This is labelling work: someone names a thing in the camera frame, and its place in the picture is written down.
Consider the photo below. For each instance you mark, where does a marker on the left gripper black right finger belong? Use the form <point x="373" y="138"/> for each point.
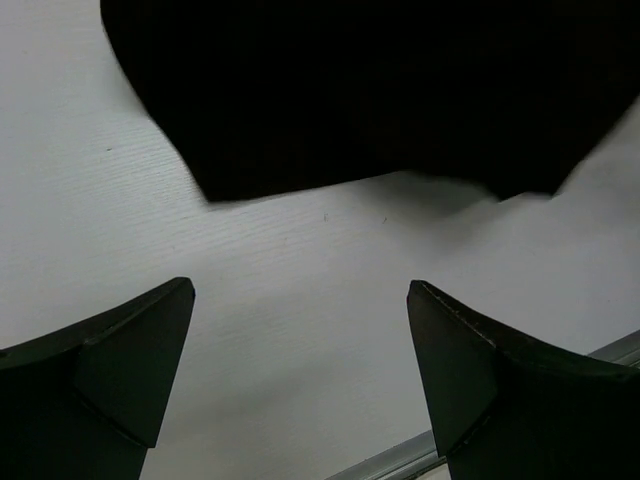
<point x="506" y="405"/>

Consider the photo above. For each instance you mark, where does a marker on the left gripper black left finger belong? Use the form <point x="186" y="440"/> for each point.
<point x="88" y="401"/>

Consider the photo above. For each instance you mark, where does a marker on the black skirt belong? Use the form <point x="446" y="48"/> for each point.
<point x="263" y="98"/>

